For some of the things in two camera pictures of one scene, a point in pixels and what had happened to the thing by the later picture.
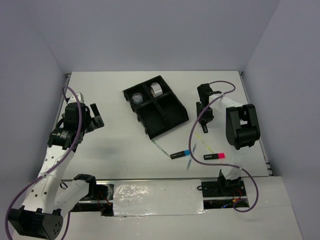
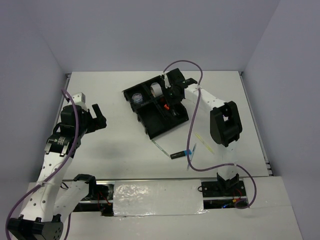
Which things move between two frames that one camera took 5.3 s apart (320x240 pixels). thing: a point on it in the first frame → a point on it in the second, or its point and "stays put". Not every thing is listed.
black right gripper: x=207 y=117 → x=171 y=101
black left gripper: x=96 y=121 stays put
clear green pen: x=160 y=148 stays put
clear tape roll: x=156 y=89 stays put
